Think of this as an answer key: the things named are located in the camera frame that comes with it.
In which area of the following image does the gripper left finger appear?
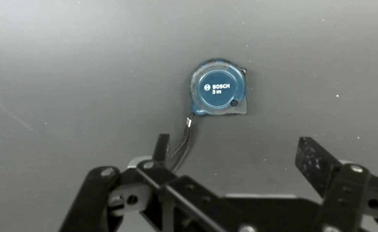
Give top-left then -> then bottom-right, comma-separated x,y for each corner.
59,134 -> 248,232

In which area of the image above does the blue measuring tape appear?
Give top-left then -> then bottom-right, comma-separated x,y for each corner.
170,58 -> 248,173

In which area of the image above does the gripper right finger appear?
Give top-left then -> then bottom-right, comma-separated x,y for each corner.
295,137 -> 378,232

